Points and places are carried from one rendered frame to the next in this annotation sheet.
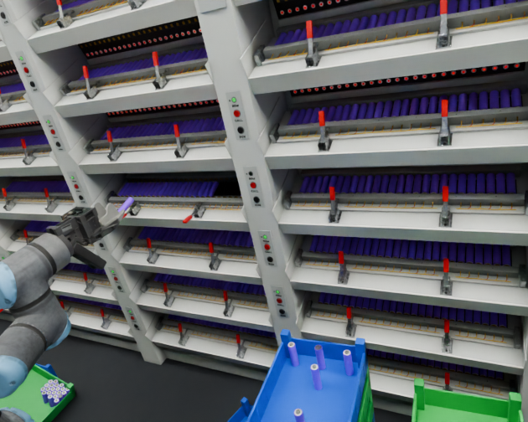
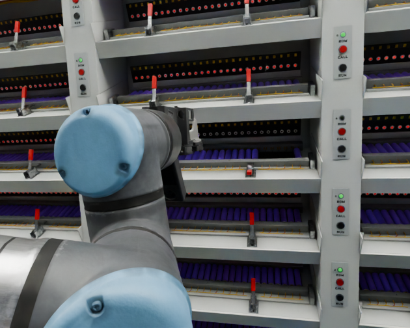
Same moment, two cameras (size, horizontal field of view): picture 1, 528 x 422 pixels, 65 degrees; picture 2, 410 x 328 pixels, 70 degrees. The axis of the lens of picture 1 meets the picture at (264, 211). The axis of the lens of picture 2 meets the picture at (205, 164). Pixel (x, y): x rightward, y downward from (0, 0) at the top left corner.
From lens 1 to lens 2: 0.83 m
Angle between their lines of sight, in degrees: 26
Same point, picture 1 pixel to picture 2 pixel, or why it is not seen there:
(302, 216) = (386, 172)
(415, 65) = not seen: outside the picture
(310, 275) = (381, 246)
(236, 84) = (350, 18)
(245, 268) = (292, 243)
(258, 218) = (336, 174)
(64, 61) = (110, 13)
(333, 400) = not seen: outside the picture
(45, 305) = (163, 208)
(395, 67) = not seen: outside the picture
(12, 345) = (158, 256)
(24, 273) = (150, 132)
